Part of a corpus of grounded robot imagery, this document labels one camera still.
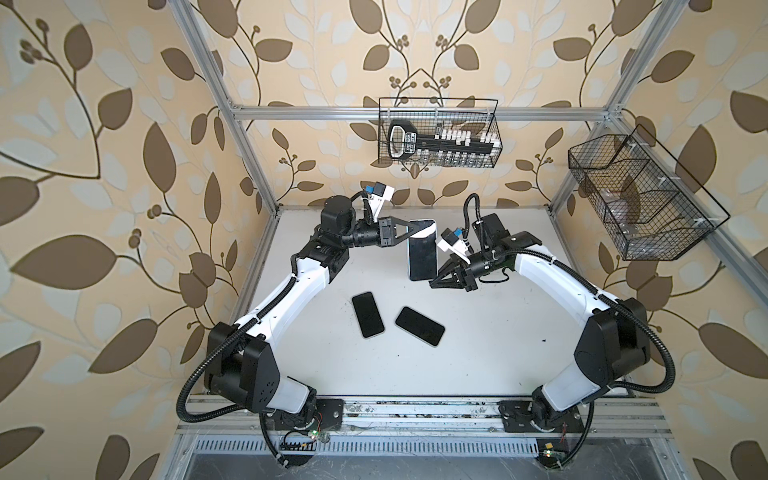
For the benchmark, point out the black phone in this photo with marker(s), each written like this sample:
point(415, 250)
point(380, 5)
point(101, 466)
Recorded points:
point(420, 326)
point(368, 316)
point(422, 250)

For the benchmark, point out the right wall wire basket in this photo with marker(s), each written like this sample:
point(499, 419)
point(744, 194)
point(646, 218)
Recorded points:
point(653, 207)

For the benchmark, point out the back wall wire basket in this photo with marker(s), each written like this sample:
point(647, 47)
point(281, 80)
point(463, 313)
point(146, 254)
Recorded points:
point(427, 113)

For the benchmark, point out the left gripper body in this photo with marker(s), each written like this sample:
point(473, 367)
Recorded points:
point(382, 232)

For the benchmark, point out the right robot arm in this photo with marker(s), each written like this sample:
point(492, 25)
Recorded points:
point(617, 348)

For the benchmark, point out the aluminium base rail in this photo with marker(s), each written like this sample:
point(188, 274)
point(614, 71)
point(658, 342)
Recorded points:
point(614, 417)

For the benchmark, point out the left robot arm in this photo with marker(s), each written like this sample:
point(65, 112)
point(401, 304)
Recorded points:
point(240, 363)

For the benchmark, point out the black tool in basket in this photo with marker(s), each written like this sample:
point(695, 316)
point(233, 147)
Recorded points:
point(403, 140)

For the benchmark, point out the wall wire basket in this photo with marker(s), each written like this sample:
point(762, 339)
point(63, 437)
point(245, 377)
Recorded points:
point(653, 207)
point(427, 113)

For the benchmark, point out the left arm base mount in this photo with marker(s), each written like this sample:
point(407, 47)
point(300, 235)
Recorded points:
point(292, 439)

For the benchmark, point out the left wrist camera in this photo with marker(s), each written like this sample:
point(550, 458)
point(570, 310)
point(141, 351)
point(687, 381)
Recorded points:
point(376, 196)

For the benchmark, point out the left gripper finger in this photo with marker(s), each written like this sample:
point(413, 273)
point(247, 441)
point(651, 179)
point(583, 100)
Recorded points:
point(405, 227)
point(396, 240)

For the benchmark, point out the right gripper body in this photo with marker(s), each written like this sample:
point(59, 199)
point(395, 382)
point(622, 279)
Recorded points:
point(476, 269)

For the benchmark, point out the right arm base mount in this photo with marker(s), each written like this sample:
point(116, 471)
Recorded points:
point(563, 433)

